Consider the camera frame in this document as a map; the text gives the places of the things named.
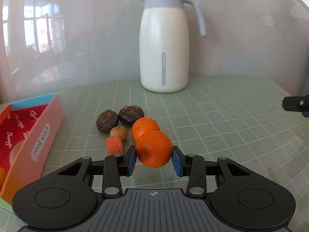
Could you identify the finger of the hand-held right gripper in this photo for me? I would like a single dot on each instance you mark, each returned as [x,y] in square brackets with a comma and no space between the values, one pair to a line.
[295,103]

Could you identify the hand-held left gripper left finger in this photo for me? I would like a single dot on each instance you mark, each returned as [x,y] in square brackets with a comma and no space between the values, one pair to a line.
[130,160]

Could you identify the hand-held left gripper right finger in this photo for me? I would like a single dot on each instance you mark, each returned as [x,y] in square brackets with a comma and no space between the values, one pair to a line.
[177,162]

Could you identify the orange-red fruit piece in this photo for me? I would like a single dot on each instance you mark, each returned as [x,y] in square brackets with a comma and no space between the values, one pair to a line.
[115,145]

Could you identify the orange tangerine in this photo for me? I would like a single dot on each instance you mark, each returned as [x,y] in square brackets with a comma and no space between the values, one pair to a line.
[144,127]
[154,148]

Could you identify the small tan round fruit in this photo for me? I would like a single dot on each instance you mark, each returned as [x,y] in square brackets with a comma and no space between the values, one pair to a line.
[118,133]

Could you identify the dark brown wrinkled fruit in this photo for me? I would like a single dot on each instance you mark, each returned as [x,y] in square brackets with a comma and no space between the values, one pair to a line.
[107,121]
[131,113]

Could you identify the colourful cardboard box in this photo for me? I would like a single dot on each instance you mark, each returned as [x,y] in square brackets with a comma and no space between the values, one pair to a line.
[45,130]

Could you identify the green grid mat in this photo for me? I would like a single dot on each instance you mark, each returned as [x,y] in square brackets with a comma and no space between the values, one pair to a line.
[217,125]

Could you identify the brown kiwi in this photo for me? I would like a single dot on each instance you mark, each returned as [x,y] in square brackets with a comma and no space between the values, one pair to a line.
[15,153]

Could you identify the white thermos jug grey lid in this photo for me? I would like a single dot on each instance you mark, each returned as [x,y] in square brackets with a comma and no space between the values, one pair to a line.
[164,46]

